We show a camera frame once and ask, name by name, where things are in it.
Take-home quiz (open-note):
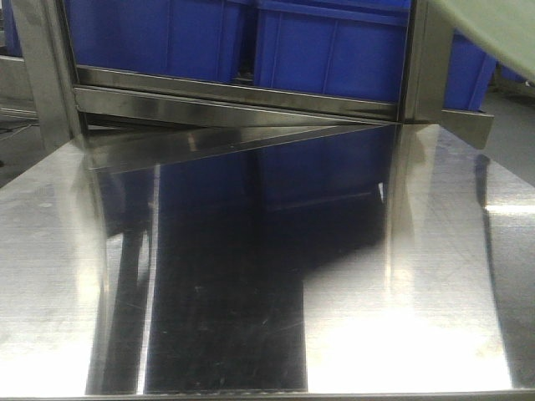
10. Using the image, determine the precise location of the blue plastic bin right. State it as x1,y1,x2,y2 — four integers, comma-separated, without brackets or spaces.
253,0,498,113

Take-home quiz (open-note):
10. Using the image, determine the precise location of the blue plastic bin left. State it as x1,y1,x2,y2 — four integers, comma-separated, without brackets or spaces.
66,1,253,83

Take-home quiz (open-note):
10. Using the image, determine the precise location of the stainless steel shelf rack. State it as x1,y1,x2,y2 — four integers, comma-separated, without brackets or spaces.
1,1,494,155

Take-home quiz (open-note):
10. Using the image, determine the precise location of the pale green plate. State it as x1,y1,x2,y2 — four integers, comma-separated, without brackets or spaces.
432,1,534,81

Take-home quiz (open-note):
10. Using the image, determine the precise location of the blue plastic bin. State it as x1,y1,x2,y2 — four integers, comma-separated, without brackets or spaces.
253,0,498,113
66,1,253,83

